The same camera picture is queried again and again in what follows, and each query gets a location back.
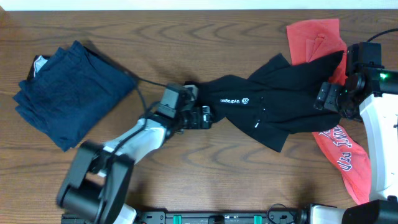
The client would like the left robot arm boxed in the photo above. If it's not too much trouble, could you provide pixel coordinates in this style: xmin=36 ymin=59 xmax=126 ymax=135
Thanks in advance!
xmin=56 ymin=105 xmax=211 ymax=223

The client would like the folded navy blue garment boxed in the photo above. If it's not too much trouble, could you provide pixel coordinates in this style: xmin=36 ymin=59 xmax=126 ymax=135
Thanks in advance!
xmin=13 ymin=41 xmax=137 ymax=151

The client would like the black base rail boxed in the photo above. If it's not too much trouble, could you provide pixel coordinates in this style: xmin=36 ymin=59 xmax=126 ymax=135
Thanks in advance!
xmin=60 ymin=210 xmax=308 ymax=224

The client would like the black polo shirt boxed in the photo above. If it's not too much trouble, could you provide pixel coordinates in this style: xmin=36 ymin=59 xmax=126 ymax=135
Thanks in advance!
xmin=192 ymin=51 xmax=343 ymax=152

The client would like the red printed t-shirt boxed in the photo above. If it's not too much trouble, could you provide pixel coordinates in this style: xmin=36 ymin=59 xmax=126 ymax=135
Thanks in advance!
xmin=286 ymin=19 xmax=371 ymax=205

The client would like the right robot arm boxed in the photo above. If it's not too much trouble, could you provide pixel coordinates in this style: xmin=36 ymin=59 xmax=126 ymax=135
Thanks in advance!
xmin=295 ymin=42 xmax=397 ymax=224

